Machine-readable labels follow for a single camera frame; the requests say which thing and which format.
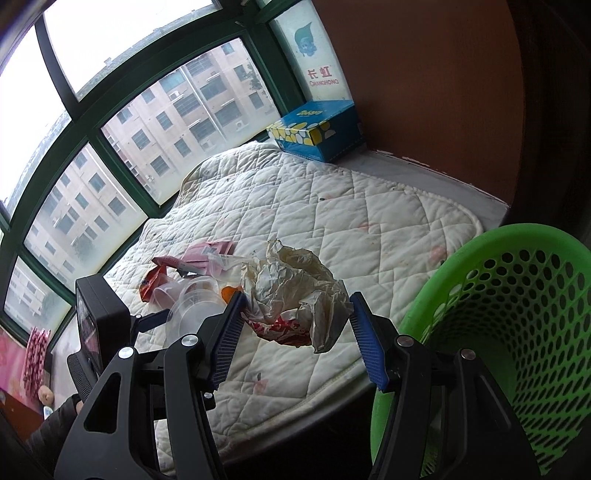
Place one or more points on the small plastic pudding cup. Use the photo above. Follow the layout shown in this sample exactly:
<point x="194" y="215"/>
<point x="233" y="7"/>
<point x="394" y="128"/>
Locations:
<point x="168" y="295"/>
<point x="232" y="294"/>

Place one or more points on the white quilted mat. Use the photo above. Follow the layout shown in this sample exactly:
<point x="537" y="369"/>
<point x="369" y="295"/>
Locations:
<point x="369" y="207"/>

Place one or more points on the apartment building outside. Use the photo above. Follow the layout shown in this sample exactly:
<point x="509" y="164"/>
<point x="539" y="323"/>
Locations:
<point x="207" y="92"/>

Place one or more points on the white paper bag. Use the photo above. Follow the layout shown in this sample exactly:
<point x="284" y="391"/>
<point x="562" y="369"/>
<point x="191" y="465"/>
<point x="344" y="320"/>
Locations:
<point x="286" y="286"/>

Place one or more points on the pink snack wrapper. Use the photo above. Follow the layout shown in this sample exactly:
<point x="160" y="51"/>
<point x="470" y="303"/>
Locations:
<point x="184" y="265"/>
<point x="207" y="251"/>

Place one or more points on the white Changhong cardboard box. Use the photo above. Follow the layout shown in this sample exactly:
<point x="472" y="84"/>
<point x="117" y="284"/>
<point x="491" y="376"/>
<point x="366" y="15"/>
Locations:
<point x="318" y="55"/>

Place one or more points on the red checkered cloth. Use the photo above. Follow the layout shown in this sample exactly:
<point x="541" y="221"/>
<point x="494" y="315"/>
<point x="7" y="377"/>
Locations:
<point x="36" y="360"/>

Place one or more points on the person's left forearm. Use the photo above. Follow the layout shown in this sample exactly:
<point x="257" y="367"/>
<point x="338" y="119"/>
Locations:
<point x="51" y="429"/>

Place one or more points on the pink printed cloth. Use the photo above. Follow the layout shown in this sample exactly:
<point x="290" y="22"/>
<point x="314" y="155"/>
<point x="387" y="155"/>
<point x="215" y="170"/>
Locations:
<point x="11" y="364"/>

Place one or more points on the green perforated plastic basket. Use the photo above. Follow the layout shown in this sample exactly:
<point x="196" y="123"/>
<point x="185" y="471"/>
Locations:
<point x="461" y="277"/>

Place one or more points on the orange snack wrapper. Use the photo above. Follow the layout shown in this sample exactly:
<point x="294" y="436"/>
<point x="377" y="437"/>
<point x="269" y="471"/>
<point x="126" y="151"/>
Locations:
<point x="152" y="281"/>

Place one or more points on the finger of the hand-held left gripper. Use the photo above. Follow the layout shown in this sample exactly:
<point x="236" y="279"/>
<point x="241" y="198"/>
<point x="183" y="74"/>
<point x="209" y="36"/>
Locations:
<point x="152" y="321"/>

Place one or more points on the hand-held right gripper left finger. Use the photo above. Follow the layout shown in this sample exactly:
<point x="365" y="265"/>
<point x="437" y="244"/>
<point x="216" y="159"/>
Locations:
<point x="225" y="341"/>

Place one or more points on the blue patterned tissue box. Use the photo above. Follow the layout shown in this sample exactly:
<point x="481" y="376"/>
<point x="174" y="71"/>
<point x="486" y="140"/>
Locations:
<point x="318" y="134"/>

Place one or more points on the brown wooden board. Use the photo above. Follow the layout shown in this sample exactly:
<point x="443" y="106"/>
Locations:
<point x="438" y="92"/>

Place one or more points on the green window frame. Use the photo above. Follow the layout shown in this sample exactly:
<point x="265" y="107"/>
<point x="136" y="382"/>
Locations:
<point x="268" y="69"/>

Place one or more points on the clear plastic cup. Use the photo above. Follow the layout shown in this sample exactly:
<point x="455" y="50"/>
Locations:
<point x="194" y="304"/>

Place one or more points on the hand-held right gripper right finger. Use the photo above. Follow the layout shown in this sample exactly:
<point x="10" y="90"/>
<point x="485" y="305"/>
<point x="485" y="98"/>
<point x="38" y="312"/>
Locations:
<point x="369" y="341"/>

